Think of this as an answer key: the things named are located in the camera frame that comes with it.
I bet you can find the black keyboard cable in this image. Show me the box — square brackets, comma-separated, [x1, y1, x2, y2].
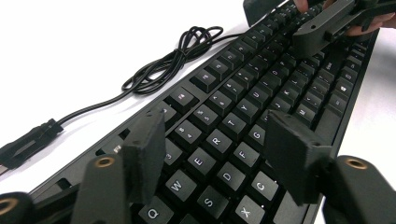
[0, 25, 247, 176]

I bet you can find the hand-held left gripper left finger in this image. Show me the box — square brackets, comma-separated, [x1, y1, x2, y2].
[120, 109, 166, 205]

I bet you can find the black keyboard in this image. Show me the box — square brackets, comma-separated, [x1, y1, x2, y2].
[29, 0, 381, 224]

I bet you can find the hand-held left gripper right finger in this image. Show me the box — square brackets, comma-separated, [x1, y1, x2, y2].
[263, 109, 333, 207]

